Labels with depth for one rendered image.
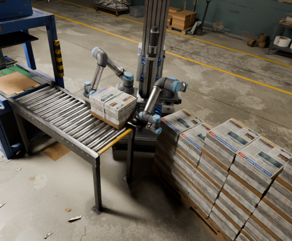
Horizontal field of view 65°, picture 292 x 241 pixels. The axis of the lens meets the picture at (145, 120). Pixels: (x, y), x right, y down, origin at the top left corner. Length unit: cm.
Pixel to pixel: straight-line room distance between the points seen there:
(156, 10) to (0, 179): 252
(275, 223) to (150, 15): 216
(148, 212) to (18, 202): 136
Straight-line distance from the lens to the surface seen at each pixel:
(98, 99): 226
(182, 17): 819
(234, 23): 872
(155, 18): 265
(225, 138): 196
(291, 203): 185
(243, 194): 205
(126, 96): 230
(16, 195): 294
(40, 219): 269
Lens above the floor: 224
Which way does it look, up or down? 37 degrees down
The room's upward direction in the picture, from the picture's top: 6 degrees clockwise
